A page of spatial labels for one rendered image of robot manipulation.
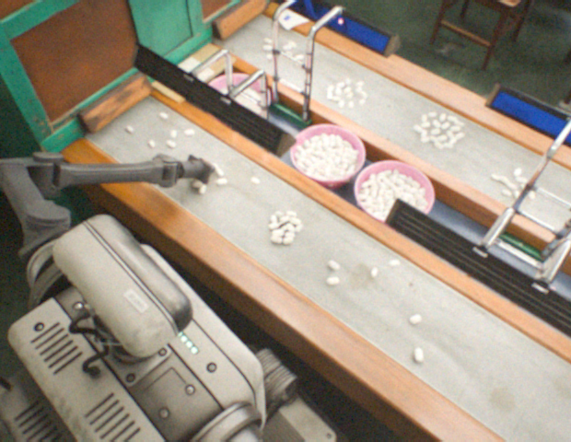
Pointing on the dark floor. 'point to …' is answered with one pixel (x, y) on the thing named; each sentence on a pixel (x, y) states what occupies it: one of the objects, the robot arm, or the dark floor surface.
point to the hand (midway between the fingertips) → (213, 168)
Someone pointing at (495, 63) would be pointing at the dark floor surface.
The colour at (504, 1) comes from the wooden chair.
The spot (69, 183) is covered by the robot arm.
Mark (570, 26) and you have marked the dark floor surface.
